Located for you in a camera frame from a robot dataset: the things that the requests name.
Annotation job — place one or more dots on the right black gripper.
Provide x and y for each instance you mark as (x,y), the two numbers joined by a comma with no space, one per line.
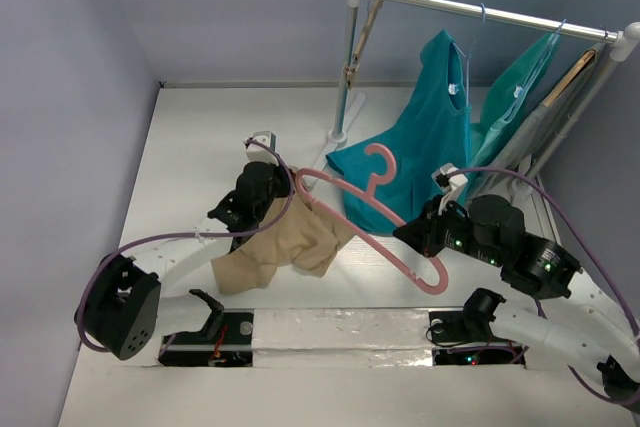
(427,226)

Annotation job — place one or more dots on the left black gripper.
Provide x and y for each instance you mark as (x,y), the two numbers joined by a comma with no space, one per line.
(280,173)

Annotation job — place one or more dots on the beige t shirt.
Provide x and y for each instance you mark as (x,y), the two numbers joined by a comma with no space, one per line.
(304,237)

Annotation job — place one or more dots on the pink plastic hanger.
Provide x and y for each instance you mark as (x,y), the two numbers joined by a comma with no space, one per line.
(365,217)

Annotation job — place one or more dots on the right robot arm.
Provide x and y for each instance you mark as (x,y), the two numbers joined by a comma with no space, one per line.
(600,338)

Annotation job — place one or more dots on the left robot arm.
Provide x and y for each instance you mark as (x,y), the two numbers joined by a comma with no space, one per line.
(118,310)

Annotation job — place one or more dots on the teal t shirt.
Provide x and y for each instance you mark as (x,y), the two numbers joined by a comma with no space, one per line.
(432,130)

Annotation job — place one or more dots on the light green t shirt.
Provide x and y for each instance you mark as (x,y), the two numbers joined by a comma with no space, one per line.
(501,112)

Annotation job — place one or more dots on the beige clip hanger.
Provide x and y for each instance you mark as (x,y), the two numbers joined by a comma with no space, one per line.
(357,46)

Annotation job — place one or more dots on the wooden hanger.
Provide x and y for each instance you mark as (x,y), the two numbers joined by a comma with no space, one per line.
(572,73)

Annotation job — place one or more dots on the grey garment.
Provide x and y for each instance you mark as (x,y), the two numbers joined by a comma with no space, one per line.
(542,130)

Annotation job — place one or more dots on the silver clothes rack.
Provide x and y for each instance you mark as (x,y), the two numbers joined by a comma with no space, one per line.
(622,44)

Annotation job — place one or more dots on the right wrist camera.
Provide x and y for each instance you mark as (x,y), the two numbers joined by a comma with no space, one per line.
(452,184)

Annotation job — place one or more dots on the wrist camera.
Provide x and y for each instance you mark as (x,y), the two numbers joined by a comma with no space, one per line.
(452,184)
(260,147)

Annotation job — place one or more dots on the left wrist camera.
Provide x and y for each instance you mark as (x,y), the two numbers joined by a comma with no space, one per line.
(260,147)

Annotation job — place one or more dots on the blue wire hanger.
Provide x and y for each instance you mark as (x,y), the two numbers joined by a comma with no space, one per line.
(469,54)
(531,67)

